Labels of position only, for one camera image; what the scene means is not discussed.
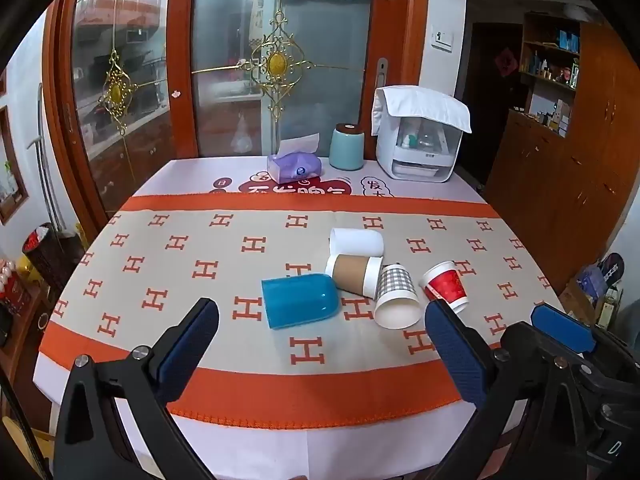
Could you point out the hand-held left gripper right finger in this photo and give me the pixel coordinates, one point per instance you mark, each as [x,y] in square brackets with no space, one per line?
[457,355]

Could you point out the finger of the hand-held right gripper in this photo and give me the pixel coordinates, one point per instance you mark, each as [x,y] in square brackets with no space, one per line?
[562,327]

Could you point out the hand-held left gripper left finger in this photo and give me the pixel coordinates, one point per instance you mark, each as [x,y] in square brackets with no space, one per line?
[184,355]

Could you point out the red paper cup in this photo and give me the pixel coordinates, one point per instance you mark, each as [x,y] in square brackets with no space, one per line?
[445,285]

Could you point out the checkered paper cup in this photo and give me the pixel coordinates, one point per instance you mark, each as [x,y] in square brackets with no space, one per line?
[397,295]

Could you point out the blue plastic cup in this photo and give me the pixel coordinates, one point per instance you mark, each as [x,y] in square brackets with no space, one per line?
[300,301]

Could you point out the brown sleeve paper cup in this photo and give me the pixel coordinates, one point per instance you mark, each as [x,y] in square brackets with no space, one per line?
[352,274]

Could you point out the plain white paper cup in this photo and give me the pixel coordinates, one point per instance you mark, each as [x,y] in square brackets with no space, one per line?
[357,242]

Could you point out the blue box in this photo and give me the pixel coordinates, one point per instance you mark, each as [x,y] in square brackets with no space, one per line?
[590,285]

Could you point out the black round paddle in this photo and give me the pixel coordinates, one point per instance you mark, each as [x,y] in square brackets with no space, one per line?
[611,269]

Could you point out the white printed tablecloth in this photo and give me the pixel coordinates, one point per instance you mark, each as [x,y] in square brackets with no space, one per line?
[240,440]

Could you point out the orange patterned table runner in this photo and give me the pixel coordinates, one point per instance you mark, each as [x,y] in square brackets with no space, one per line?
[200,240]

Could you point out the wooden shelf cabinet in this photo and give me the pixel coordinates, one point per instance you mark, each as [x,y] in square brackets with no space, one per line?
[575,170]

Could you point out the dark woven basket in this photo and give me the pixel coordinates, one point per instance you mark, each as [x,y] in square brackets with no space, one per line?
[45,255]

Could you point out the white countertop cabinet appliance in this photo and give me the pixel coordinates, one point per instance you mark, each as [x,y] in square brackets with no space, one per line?
[420,152]

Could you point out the purple tissue pack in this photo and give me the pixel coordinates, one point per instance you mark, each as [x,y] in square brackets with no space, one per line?
[295,166]

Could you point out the white plastic bag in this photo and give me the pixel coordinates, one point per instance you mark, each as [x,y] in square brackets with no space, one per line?
[241,137]

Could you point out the teal canister with brown lid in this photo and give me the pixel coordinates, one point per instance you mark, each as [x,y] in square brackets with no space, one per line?
[346,147]

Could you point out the white folded cloth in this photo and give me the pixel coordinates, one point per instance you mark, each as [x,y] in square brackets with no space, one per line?
[420,102]

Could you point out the gold door ornament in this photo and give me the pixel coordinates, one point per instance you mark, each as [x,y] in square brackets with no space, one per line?
[276,62]
[116,91]

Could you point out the wooden framed glass door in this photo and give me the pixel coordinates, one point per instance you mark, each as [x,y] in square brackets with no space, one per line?
[125,25]
[320,20]

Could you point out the metal rail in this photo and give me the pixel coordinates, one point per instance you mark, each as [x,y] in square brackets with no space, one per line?
[45,160]

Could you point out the wooden framed wall picture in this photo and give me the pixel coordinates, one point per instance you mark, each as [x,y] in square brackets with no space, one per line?
[11,170]

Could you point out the red paper wall decoration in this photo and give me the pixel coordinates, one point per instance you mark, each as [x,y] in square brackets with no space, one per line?
[506,61]

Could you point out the white wall switch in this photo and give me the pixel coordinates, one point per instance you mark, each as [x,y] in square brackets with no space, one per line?
[442,38]

